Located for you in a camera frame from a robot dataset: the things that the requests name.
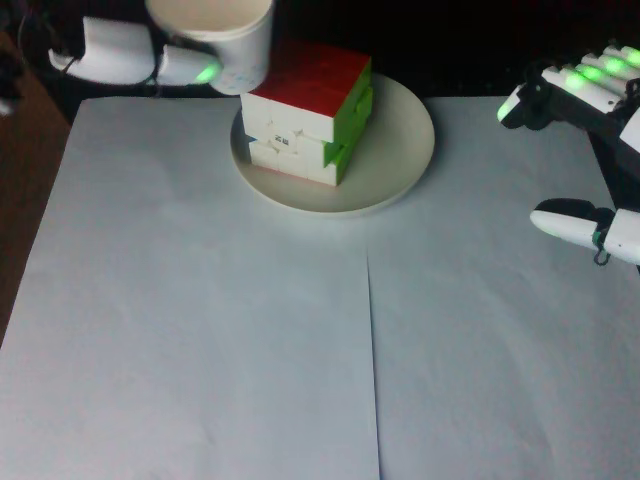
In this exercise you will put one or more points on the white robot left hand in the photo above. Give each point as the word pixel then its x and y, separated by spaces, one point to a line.
pixel 115 55

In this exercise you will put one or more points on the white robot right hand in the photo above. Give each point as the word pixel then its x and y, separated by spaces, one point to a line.
pixel 575 80

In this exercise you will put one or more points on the white paper cup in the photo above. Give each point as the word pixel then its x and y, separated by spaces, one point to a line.
pixel 240 55

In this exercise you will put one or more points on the multicoloured Rubik's cube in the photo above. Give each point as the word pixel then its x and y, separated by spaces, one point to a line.
pixel 310 85

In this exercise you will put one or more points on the round beige plate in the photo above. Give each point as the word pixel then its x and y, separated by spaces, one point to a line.
pixel 390 160

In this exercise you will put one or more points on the white paper sheet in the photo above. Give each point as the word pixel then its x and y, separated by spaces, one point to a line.
pixel 500 350
pixel 200 350

